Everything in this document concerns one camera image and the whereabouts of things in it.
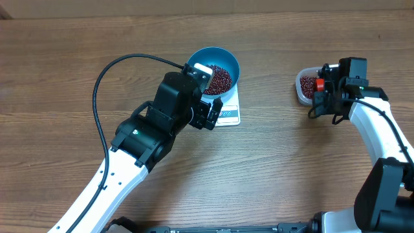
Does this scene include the red scoop blue handle tip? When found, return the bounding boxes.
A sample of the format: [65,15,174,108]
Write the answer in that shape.
[316,78,325,92]

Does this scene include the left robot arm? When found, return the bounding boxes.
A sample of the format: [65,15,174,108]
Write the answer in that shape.
[51,63,223,232]

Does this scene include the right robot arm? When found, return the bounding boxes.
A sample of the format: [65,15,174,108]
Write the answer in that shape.
[292,57,413,232]

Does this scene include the white digital kitchen scale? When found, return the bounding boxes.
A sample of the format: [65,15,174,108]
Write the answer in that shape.
[215,85,241,127]

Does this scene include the red beans in bowl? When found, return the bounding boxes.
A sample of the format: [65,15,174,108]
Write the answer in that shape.
[204,65,232,95]

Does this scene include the blue bowl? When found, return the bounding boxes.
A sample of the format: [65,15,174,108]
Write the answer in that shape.
[187,47,241,99]

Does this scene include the clear plastic container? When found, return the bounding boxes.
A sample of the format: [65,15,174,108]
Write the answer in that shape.
[295,67,325,105]

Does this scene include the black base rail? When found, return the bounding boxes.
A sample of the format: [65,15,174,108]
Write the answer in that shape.
[106,221,311,233]

